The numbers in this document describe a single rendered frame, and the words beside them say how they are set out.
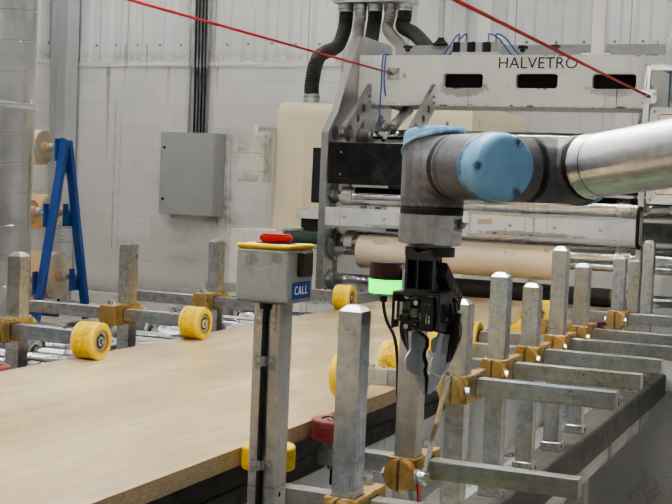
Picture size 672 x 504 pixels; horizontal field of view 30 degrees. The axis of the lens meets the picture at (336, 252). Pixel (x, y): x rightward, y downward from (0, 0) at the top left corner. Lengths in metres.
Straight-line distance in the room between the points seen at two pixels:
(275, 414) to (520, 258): 3.12
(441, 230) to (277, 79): 10.34
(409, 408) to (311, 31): 10.08
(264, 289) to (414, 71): 3.57
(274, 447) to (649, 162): 0.57
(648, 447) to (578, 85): 1.35
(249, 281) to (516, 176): 0.39
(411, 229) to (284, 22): 10.38
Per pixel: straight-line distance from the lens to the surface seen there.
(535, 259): 4.55
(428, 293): 1.74
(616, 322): 3.64
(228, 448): 1.87
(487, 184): 1.63
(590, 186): 1.67
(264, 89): 12.11
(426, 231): 1.74
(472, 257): 4.61
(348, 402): 1.75
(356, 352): 1.73
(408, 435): 1.99
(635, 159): 1.59
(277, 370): 1.50
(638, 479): 4.69
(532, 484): 1.99
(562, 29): 11.18
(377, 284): 1.97
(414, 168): 1.74
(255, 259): 1.48
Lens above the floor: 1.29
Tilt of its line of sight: 3 degrees down
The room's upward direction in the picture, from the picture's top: 2 degrees clockwise
